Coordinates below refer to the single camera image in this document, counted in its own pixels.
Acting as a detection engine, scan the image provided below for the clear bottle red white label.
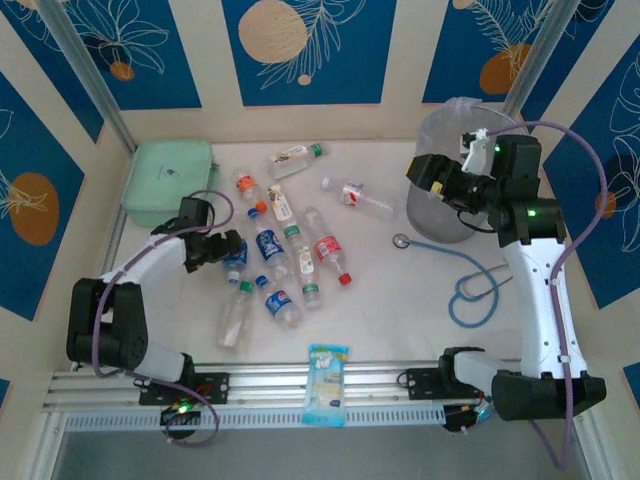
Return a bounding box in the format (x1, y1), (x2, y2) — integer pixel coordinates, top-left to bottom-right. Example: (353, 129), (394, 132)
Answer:
(320, 176), (402, 222)

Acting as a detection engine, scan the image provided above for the blue stethoscope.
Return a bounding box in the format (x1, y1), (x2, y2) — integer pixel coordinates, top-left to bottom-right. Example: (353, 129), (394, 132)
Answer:
(392, 233), (514, 329)

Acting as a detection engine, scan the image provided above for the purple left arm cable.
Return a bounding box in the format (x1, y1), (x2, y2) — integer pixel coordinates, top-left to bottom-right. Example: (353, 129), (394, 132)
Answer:
(91, 189), (236, 447)

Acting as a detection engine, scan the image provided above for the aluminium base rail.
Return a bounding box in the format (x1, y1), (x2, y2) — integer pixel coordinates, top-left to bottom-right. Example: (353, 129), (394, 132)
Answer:
(42, 358), (591, 414)

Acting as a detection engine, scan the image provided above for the Pepsi bottle robot print label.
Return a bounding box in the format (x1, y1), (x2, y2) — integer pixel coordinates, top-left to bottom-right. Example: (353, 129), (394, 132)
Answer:
(247, 208), (292, 280)

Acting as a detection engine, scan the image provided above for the small Pepsi bottle blue label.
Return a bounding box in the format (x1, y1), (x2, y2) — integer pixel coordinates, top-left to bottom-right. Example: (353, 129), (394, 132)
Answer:
(253, 273), (305, 330)

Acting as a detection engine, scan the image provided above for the mint green zip case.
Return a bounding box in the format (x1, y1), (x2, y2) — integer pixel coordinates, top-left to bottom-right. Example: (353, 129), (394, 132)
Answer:
(121, 139), (221, 229)

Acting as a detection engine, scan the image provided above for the aluminium frame post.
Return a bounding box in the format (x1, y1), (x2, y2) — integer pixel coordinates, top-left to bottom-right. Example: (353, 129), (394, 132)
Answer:
(37, 0), (137, 154)
(502, 0), (574, 124)

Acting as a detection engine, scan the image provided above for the blue label bottle white cap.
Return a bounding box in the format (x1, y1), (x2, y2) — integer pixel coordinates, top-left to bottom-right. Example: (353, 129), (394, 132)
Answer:
(221, 238), (250, 285)

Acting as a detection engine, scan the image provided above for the aluminium side rail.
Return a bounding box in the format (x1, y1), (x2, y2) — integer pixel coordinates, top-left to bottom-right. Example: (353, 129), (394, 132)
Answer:
(99, 207), (129, 281)

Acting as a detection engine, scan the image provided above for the grey slotted cable duct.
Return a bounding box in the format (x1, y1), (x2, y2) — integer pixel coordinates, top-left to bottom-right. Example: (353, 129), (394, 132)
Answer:
(63, 403), (447, 432)

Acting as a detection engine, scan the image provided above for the grey mesh waste bin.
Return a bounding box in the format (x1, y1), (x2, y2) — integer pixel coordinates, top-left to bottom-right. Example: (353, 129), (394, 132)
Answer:
(406, 97), (527, 245)

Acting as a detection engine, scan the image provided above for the blue wet wipes pack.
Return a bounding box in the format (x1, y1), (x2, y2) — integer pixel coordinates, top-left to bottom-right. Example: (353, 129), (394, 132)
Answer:
(301, 343), (351, 428)

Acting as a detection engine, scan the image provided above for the plain clear bottle green cap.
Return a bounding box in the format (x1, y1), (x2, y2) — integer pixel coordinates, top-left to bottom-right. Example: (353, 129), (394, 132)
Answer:
(214, 279), (255, 350)

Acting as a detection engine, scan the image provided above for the square clear bottle flower label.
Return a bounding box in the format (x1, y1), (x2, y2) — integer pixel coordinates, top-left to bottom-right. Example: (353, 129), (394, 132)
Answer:
(293, 238), (325, 310)

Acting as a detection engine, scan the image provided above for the square clear bottle green cap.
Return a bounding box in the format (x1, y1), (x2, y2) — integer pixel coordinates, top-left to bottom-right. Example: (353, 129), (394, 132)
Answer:
(269, 142), (327, 180)

